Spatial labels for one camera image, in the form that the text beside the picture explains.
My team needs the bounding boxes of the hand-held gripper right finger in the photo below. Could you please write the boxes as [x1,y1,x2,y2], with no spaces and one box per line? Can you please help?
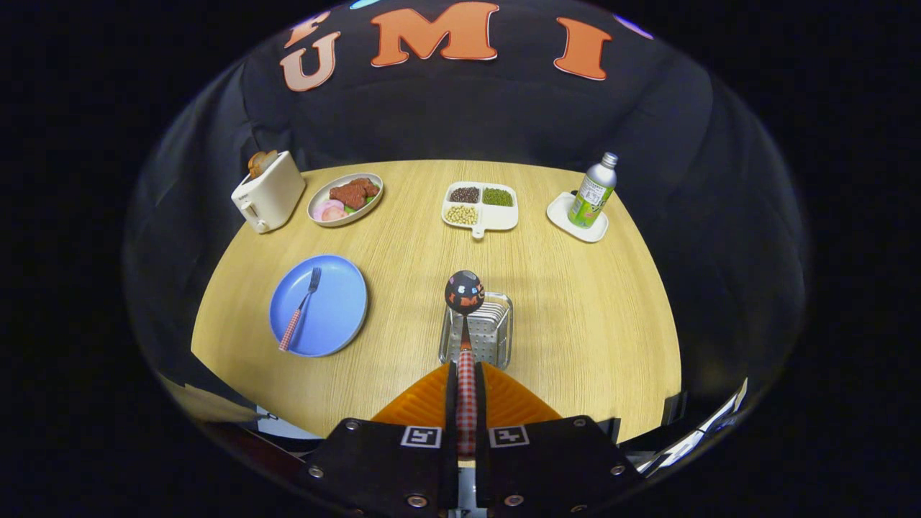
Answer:
[475,361,645,518]

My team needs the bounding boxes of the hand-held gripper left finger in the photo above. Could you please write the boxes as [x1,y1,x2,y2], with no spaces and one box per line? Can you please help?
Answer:
[295,361,459,518]

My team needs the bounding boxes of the spoon with red checked handle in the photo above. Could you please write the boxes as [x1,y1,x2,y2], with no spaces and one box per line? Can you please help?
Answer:
[444,270,486,459]

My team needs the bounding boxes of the fork with red checked handle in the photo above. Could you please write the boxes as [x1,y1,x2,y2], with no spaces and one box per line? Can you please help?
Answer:
[278,267,322,353]

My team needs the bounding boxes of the metal drain basket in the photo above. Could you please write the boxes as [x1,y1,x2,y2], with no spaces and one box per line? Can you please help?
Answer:
[438,291,514,371]

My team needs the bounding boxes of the blue round plate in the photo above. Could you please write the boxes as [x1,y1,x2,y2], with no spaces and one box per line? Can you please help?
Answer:
[269,255,368,358]

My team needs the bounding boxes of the white divided dish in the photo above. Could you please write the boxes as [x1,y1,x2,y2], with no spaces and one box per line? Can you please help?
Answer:
[441,181,520,240]

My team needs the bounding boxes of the small white coaster dish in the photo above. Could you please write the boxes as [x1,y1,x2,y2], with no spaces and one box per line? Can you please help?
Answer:
[546,191,609,243]

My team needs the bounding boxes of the brown meat pieces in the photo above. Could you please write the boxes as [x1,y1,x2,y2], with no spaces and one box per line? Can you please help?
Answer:
[330,177,380,211]

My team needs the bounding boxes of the green labelled metal bottle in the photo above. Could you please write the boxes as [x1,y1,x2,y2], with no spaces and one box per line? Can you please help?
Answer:
[567,152,619,230]

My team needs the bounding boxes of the white oval plate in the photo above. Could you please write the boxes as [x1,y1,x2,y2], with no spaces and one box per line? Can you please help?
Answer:
[307,173,384,228]

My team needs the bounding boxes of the white toaster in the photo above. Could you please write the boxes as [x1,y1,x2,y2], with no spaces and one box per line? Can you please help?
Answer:
[231,150,307,235]

